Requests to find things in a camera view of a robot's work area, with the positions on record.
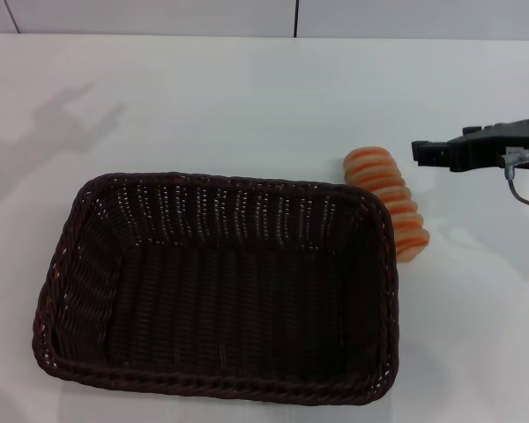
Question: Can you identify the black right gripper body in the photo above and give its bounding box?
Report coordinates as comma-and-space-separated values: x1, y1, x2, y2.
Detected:
447, 117, 529, 174

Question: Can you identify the dark brown wicker basket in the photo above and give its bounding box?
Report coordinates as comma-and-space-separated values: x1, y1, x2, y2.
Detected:
31, 171, 400, 404

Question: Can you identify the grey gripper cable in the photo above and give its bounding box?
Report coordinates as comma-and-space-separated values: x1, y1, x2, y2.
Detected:
503, 166, 529, 209

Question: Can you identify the silver cable connector plug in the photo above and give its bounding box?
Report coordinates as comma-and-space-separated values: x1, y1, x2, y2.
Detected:
498, 148, 529, 171

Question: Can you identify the orange striped bread roll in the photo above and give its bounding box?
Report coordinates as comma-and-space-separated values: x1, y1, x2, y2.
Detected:
342, 147, 431, 264

